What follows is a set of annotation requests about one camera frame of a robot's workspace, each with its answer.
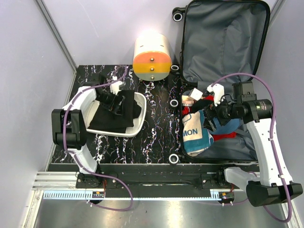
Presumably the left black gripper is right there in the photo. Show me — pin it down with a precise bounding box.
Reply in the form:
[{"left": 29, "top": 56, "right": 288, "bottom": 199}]
[{"left": 96, "top": 87, "right": 125, "bottom": 115}]

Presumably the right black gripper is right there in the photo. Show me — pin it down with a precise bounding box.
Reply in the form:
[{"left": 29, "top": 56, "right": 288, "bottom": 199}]
[{"left": 201, "top": 93, "right": 241, "bottom": 132}]

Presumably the white teal printed towel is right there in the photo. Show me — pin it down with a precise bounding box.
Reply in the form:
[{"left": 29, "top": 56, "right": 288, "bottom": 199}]
[{"left": 182, "top": 110, "right": 214, "bottom": 157}]

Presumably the blue cloth garment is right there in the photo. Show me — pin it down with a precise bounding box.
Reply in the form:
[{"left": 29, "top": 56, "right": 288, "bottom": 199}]
[{"left": 209, "top": 118, "right": 240, "bottom": 135}]

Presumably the white plastic basin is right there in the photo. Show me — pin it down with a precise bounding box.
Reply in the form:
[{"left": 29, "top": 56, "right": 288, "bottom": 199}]
[{"left": 83, "top": 92, "right": 147, "bottom": 138}]

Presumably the black white space suitcase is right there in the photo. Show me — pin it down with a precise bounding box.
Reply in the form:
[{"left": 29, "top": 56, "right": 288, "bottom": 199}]
[{"left": 168, "top": 0, "right": 271, "bottom": 165}]

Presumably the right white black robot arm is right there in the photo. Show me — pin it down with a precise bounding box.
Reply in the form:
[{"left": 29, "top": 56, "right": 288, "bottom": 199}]
[{"left": 203, "top": 81, "right": 303, "bottom": 207}]

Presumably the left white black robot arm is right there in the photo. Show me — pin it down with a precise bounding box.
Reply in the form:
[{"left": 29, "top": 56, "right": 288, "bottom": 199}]
[{"left": 51, "top": 74, "right": 125, "bottom": 188}]

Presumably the red black garment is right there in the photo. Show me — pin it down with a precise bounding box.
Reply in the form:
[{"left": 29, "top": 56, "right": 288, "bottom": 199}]
[{"left": 182, "top": 95, "right": 237, "bottom": 141}]

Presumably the white small square box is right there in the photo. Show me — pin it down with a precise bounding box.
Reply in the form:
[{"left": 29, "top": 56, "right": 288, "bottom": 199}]
[{"left": 189, "top": 88, "right": 203, "bottom": 101}]

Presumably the orange white drawer box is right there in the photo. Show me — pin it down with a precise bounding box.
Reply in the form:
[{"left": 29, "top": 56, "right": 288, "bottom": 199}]
[{"left": 133, "top": 32, "right": 172, "bottom": 81}]

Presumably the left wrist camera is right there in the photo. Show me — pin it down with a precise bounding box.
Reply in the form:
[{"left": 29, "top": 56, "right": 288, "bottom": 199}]
[{"left": 110, "top": 76, "right": 125, "bottom": 95}]

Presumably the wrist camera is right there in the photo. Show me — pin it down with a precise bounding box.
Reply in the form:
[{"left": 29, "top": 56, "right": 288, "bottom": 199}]
[
  {"left": 110, "top": 76, "right": 125, "bottom": 95},
  {"left": 207, "top": 84, "right": 225, "bottom": 106}
]

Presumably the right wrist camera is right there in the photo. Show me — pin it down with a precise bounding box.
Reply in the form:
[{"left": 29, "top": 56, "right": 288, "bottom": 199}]
[{"left": 207, "top": 84, "right": 225, "bottom": 106}]

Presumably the slotted cable duct rail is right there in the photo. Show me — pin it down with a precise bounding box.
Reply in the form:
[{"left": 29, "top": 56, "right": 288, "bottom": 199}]
[{"left": 43, "top": 189, "right": 232, "bottom": 201}]

